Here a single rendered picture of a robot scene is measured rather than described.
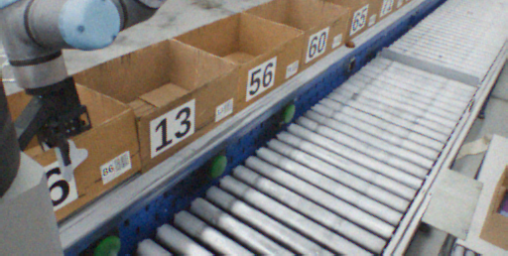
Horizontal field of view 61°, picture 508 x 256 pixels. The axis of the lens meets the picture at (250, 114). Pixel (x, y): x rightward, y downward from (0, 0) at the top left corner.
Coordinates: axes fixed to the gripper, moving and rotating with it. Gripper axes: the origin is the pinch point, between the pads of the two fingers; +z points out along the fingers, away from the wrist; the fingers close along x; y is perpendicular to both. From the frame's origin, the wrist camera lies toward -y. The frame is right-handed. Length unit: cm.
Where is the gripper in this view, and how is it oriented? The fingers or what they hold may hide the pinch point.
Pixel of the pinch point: (63, 177)
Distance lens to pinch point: 96.8
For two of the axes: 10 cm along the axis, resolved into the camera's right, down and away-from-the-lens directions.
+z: 1.0, 9.0, 4.2
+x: -8.1, -1.7, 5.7
